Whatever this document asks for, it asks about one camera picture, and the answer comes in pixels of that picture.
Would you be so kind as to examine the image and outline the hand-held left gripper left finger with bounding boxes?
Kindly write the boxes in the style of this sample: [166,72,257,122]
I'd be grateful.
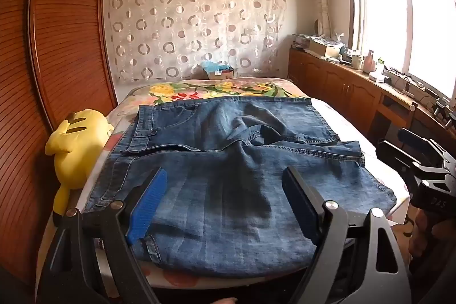
[36,167,168,304]

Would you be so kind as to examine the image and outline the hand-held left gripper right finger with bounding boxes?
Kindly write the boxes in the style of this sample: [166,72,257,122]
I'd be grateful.
[281,165,414,304]

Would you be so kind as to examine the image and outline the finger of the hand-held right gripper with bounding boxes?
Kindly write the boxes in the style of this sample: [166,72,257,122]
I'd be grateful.
[398,128,450,166]
[376,140,424,181]

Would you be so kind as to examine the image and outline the blue denim pants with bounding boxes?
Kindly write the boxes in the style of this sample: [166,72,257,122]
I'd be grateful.
[84,98,398,279]

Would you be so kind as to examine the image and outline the person's right hand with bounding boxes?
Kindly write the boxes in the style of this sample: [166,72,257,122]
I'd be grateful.
[408,215,442,274]

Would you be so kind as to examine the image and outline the strawberry-print bed sheet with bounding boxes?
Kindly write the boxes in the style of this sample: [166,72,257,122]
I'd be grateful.
[36,99,410,290]

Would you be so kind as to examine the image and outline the wooden cabinet counter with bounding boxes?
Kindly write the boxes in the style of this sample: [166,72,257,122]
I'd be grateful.
[288,48,456,155]

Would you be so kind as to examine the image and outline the pink bottle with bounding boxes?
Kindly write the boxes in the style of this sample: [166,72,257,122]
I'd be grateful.
[363,51,377,72]

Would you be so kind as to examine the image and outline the yellow plush toy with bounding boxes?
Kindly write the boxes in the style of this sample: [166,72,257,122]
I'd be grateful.
[44,109,115,215]

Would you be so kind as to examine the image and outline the open cardboard box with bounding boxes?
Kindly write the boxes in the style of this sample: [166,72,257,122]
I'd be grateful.
[309,38,344,58]

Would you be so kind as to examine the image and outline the window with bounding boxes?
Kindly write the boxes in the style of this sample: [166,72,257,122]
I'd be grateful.
[344,0,456,98]

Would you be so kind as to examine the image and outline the floral blanket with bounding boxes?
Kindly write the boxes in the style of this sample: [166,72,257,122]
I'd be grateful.
[126,77,310,107]

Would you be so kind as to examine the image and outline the small cardboard box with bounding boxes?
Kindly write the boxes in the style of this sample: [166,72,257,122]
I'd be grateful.
[204,66,239,79]

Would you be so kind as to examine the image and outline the blue plastic bag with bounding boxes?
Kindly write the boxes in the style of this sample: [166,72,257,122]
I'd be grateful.
[203,61,232,72]

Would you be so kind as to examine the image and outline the wooden slatted wardrobe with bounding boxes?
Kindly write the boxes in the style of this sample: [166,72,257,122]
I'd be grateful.
[0,0,118,290]

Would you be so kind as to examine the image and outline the circle-patterned wall curtain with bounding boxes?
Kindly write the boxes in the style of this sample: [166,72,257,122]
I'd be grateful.
[103,0,287,84]

